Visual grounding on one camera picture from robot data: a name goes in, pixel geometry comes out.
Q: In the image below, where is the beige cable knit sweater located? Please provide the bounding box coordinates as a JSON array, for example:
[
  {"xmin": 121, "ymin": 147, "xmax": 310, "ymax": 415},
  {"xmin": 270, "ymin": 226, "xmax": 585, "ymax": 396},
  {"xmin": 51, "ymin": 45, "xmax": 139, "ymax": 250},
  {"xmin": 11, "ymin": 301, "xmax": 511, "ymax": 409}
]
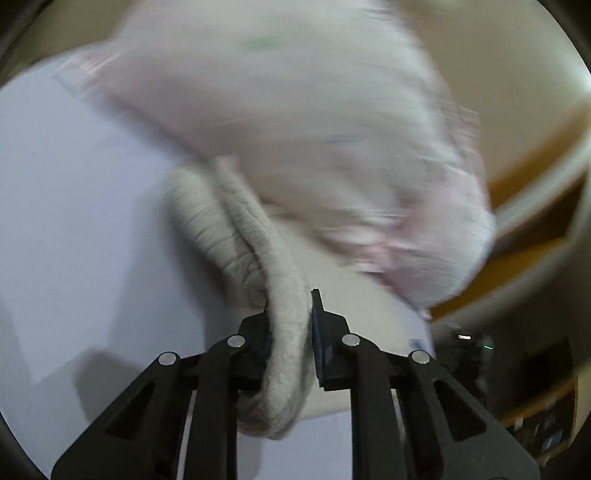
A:
[{"xmin": 167, "ymin": 158, "xmax": 433, "ymax": 440}]

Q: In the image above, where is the black device green light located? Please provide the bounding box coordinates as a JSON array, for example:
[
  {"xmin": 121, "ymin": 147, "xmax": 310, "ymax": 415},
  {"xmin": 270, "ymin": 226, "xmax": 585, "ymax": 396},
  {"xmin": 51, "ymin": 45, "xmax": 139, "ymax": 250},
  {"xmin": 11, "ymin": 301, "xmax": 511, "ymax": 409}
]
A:
[{"xmin": 445, "ymin": 323, "xmax": 495, "ymax": 384}]

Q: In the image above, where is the pink floral pillow left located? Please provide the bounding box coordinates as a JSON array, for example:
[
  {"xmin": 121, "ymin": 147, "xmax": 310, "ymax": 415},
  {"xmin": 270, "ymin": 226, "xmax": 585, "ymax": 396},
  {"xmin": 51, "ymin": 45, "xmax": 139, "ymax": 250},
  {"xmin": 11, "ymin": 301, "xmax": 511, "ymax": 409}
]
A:
[{"xmin": 65, "ymin": 1, "xmax": 495, "ymax": 308}]

